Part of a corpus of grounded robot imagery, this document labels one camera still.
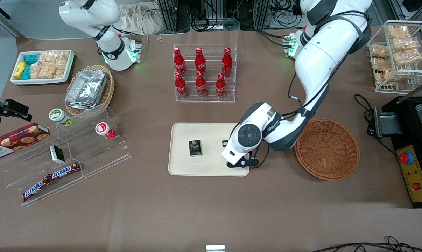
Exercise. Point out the red emergency stop button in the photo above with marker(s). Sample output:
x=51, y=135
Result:
x=405, y=158

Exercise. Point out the light oval wicker basket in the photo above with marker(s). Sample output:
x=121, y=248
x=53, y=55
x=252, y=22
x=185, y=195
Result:
x=109, y=89

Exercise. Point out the clear rice cracker bag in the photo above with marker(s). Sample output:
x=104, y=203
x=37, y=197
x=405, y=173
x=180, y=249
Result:
x=39, y=68
x=58, y=61

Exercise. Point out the red Walkers shortbread cookie box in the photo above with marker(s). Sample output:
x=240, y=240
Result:
x=16, y=140

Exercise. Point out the clear fried snack bag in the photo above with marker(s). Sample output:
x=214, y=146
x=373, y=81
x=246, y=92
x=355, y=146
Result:
x=405, y=43
x=386, y=77
x=398, y=31
x=380, y=51
x=407, y=57
x=380, y=64

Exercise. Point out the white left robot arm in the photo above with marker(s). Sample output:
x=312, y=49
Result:
x=319, y=59

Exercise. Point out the clear acrylic stepped display stand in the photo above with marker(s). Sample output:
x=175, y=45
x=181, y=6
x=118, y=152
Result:
x=92, y=154

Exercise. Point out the cream plastic serving tray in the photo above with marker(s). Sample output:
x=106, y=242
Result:
x=207, y=164

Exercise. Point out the teal snack pack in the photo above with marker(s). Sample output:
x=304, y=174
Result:
x=26, y=72
x=32, y=58

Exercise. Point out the clear acrylic bottle rack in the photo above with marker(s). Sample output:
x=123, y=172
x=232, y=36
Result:
x=211, y=99

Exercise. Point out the white plastic snack crate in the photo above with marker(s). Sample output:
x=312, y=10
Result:
x=43, y=81

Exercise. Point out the stack of foil trays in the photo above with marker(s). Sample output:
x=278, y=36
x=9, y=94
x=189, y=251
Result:
x=86, y=89

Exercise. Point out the brown round wicker basket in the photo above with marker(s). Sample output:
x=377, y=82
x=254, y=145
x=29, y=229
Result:
x=328, y=150

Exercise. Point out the green-lidded sunflower cup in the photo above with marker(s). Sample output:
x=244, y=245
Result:
x=57, y=115

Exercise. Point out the red-lidded white cup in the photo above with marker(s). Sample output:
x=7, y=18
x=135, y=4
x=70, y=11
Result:
x=102, y=128

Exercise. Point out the black box with gold print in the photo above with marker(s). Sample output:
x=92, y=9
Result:
x=195, y=148

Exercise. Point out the white cloth bag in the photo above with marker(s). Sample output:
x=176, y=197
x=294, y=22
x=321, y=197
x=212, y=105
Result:
x=137, y=19

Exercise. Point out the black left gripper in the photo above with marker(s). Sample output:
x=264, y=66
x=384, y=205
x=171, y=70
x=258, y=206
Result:
x=225, y=143

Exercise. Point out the aluminium profile frame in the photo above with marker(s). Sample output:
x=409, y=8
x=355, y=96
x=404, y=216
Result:
x=172, y=14

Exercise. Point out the Snickers chocolate bar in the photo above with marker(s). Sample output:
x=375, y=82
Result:
x=65, y=170
x=36, y=189

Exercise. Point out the yellow snack pack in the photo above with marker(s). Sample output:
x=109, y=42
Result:
x=19, y=70

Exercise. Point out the black yellow machine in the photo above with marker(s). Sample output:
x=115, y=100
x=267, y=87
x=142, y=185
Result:
x=407, y=122

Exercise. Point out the small black white-sided snack box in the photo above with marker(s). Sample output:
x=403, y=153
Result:
x=57, y=154

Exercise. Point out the red Coca-Cola bottle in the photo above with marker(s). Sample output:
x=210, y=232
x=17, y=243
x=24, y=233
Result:
x=180, y=87
x=200, y=63
x=227, y=63
x=220, y=87
x=201, y=85
x=179, y=63

